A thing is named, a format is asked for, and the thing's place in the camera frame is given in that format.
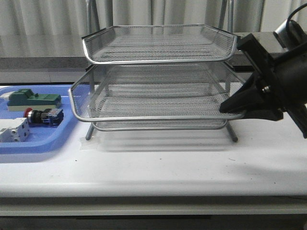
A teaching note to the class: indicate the silver mesh top tray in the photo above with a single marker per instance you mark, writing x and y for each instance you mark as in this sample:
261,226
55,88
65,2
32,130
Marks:
158,44

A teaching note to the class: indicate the grey metal rack frame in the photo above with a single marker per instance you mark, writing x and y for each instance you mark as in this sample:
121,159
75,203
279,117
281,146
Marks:
228,127

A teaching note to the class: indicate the red emergency stop button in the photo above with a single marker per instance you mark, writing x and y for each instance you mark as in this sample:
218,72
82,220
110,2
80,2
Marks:
50,116

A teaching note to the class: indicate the silver mesh bottom tray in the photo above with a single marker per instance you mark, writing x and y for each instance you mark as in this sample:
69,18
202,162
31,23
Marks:
198,124

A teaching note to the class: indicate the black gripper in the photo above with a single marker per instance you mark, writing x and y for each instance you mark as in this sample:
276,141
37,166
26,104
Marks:
285,75

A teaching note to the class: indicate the silver mesh tray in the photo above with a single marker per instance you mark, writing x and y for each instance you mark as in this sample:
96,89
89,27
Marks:
154,92
198,124
158,44

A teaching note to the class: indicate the green terminal block component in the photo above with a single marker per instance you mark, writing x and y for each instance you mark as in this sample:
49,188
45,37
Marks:
25,98

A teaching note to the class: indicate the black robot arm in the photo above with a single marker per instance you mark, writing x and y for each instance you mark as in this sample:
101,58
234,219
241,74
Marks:
289,35

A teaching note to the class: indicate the blue plastic tray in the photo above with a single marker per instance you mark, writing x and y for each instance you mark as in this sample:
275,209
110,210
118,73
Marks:
43,138

